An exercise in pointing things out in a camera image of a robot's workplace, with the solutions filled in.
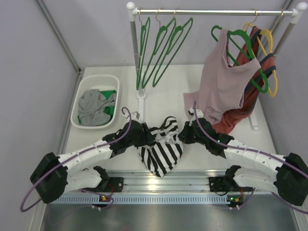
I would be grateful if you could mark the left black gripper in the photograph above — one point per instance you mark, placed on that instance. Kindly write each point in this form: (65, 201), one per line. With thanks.
(143, 135)

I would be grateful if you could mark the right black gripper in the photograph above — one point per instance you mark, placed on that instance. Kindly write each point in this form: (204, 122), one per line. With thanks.
(185, 135)

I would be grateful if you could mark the black white striped tank top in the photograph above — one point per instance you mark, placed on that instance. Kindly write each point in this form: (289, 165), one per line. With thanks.
(162, 155)

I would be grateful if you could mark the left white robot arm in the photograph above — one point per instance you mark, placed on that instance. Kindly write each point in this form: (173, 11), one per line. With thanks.
(58, 174)

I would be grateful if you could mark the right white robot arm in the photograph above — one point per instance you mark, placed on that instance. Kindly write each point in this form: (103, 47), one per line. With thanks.
(286, 176)

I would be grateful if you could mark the pink tank top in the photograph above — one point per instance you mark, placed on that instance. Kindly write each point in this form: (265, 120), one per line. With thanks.
(221, 86)

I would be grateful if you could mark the rust red tank top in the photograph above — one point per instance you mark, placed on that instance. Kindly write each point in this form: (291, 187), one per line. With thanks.
(232, 117)

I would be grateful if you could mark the yellow hanger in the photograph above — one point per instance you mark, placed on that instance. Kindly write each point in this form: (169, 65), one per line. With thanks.
(269, 43)

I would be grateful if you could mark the green cloth in basket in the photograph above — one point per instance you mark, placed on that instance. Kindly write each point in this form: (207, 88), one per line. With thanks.
(109, 96)

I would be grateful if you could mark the white plastic laundry basket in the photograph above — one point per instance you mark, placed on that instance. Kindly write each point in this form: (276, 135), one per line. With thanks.
(96, 102)

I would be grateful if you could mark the grey cloth in basket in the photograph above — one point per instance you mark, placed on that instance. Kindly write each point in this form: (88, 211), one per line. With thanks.
(91, 108)

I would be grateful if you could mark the metal clothes rack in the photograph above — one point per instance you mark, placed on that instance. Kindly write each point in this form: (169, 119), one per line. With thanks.
(133, 11)

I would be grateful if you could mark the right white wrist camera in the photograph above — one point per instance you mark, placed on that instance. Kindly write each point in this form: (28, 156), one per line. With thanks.
(194, 114)

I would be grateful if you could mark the aluminium mounting rail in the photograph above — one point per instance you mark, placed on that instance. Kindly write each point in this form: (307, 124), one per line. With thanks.
(175, 182)

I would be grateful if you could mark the slotted grey cable duct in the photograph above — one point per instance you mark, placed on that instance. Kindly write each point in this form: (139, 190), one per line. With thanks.
(154, 199)

